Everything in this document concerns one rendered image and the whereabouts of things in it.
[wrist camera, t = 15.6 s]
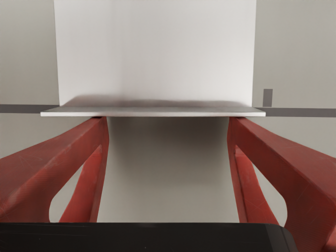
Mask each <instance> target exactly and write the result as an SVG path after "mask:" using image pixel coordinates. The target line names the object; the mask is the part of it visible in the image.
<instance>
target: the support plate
mask: <svg viewBox="0 0 336 252"><path fill-rule="evenodd" d="M264 89H273V91H272V106H271V107H263V96H264ZM0 104H7V105H60V101H59V83H58V65H57V47H56V30H55V12H54V0H0ZM252 107H253V108H317V109H336V0H256V17H255V40H254V63H253V86H252ZM92 117H93V116H41V114H40V113H0V159H1V158H4V157H6V156H9V155H11V154H14V153H16V152H19V151H21V150H24V149H26V148H29V147H31V146H34V145H36V144H39V143H41V142H44V141H46V140H49V139H51V138H54V137H56V136H59V135H61V134H63V133H65V132H67V131H69V130H70V129H72V128H74V127H76V126H78V125H79V124H81V123H83V122H85V121H87V120H89V119H90V118H92ZM245 118H246V119H248V120H250V121H252V122H254V123H256V124H257V125H259V126H261V127H263V128H265V129H267V130H268V131H270V132H272V133H274V134H276V135H278V136H281V137H283V138H286V139H288V140H291V141H293V142H296V143H298V144H301V145H303V146H306V147H308V148H311V149H314V150H316V151H319V152H321V153H324V154H326V155H329V156H331V157H334V158H336V117H282V116H265V117H245ZM106 119H107V126H108V133H109V146H108V154H107V163H106V171H105V178H104V183H103V189H102V194H101V200H100V205H99V211H98V216H97V223H240V221H239V216H238V210H237V205H236V199H235V194H234V188H233V183H232V177H231V170H230V162H229V154H228V145H227V133H228V126H229V119H230V117H159V116H107V117H106ZM83 165H84V163H83ZM83 165H82V166H81V167H80V168H79V169H78V170H77V171H76V173H75V174H74V175H73V176H72V177H71V178H70V179H69V181H68V182H67V183H66V184H65V185H64V186H63V187H62V188H61V190H60V191H59V192H58V193H57V194H56V195H55V196H54V198H53V199H52V201H51V204H50V208H49V220H50V222H51V223H58V222H59V220H60V218H61V216H62V215H63V213H64V211H65V209H66V207H67V205H68V204H69V202H70V200H71V198H72V196H73V193H74V191H75V188H76V185H77V182H78V180H79V177H80V174H81V171H82V168H83ZM252 165H253V167H254V170H255V173H256V176H257V179H258V182H259V185H260V188H261V190H262V193H263V195H264V197H265V199H266V201H267V203H268V205H269V207H270V209H271V210H272V212H273V214H274V216H275V218H276V219H277V221H278V223H279V225H280V226H282V227H284V226H285V223H286V220H287V206H286V202H285V200H284V198H283V197H282V196H281V195H280V193H279V192H278V191H277V190H276V189H275V188H274V187H273V186H272V184H271V183H270V182H269V181H268V180H267V179H266V178H265V177H264V175H263V174H262V173H261V172H260V171H259V170H258V169H257V167H256V166H255V165H254V164H253V163H252Z"/></svg>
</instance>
